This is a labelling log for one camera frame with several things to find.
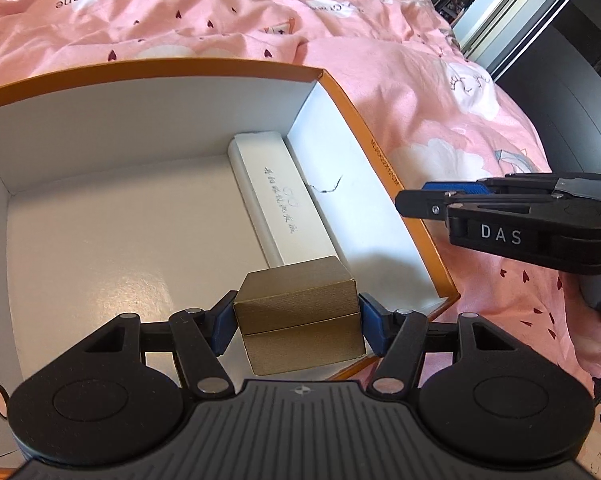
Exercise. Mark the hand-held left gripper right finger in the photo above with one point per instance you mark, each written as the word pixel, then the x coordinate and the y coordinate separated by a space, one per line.
pixel 373 324

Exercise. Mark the light door frame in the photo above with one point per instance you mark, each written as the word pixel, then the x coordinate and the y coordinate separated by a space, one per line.
pixel 510 15

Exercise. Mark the small gold cardboard box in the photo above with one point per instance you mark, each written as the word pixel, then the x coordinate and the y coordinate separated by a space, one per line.
pixel 297 313

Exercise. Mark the orange cardboard box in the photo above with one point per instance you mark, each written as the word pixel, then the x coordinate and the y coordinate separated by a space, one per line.
pixel 130 200

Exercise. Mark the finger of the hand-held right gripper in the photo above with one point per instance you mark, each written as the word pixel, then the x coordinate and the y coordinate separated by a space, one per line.
pixel 455 188
pixel 420 205

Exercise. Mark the pink printed blanket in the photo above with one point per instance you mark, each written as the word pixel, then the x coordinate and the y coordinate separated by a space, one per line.
pixel 220 15

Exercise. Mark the dark cabinet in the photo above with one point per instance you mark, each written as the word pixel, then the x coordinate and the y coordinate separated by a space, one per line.
pixel 570 60

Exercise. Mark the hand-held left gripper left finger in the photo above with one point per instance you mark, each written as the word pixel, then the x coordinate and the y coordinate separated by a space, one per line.
pixel 224 321

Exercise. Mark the long white box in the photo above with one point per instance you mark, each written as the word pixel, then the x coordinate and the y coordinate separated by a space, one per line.
pixel 275 200

